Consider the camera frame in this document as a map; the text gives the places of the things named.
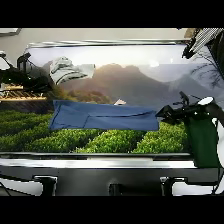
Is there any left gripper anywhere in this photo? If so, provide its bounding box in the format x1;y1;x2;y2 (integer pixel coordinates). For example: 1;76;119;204
24;71;55;95

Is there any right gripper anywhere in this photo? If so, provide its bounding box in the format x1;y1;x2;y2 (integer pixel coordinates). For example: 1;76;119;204
155;104;188;126

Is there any blue long-sleeved shirt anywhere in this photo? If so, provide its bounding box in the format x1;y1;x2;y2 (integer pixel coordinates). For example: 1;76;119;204
48;99;161;132

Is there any grey-green folded garment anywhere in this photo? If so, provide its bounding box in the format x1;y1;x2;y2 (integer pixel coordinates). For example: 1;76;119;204
49;56;97;85

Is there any dark green garment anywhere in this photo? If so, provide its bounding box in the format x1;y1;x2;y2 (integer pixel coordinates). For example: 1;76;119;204
184;115;222;169

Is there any striped garment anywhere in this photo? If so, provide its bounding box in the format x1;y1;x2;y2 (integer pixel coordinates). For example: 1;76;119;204
191;27;224;54

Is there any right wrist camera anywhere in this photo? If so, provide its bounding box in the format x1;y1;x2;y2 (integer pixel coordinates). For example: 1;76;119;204
178;90;190;107

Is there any silver frame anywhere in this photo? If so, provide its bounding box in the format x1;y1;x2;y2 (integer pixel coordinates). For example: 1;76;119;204
0;152;224;198

